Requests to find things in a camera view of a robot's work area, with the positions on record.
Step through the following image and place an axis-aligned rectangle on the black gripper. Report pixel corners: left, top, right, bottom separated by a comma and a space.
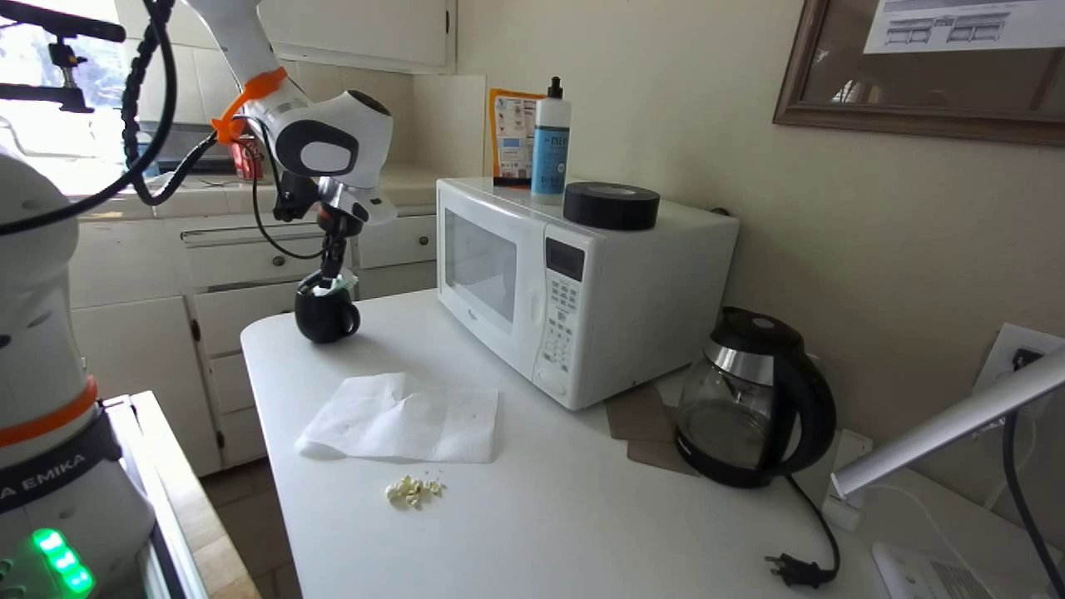
313, 183, 368, 281

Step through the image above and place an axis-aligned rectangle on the white microwave oven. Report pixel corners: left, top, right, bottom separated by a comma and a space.
429, 174, 742, 415

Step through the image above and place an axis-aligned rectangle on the cream cabinet with drawers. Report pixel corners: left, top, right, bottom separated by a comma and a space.
64, 162, 444, 481

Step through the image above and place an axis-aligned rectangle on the white paper towel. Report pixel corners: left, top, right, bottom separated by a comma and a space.
294, 371, 506, 466

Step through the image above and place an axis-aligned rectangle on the orange packet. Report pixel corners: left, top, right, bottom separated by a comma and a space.
484, 83, 550, 191

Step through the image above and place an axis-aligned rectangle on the white bottle blue label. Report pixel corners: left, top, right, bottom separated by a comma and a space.
530, 75, 575, 202

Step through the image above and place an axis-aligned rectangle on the pale crumb pile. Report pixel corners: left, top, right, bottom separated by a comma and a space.
378, 473, 452, 517

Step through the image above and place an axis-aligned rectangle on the black round bowl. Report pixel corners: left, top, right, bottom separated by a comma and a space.
559, 180, 664, 238

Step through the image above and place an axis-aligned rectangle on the robot mounting cart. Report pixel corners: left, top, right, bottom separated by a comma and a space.
100, 386, 262, 599

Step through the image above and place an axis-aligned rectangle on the black tripod stand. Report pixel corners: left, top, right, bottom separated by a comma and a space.
0, 0, 130, 116

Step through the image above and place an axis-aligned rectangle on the white stand bar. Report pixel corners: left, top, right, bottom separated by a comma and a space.
828, 347, 1065, 504

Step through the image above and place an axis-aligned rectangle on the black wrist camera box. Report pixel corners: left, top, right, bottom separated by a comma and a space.
270, 174, 324, 223

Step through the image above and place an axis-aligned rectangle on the cream wall cabinet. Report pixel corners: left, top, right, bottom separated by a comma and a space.
257, 0, 467, 78

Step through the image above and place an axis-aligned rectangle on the glass kettle black handle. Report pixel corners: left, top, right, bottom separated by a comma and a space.
670, 304, 843, 492

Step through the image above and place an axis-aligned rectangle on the black kettle cord with plug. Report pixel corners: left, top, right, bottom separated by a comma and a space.
761, 470, 850, 594

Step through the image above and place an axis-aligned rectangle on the brown framed wall picture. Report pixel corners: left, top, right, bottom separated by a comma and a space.
769, 0, 1065, 151

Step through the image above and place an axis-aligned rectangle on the white wall outlet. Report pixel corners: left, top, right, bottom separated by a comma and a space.
971, 321, 1065, 392

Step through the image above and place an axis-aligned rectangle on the black cable at outlet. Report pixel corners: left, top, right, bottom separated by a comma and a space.
999, 410, 1065, 599

